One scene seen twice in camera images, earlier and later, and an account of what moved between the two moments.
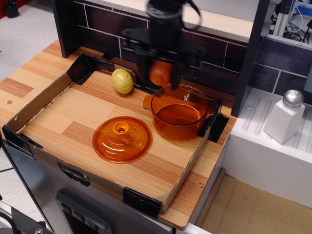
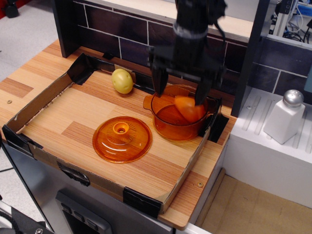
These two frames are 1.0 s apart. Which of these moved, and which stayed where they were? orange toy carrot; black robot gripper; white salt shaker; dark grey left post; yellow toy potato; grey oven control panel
Moved: black robot gripper; orange toy carrot
Stayed: grey oven control panel; yellow toy potato; white salt shaker; dark grey left post
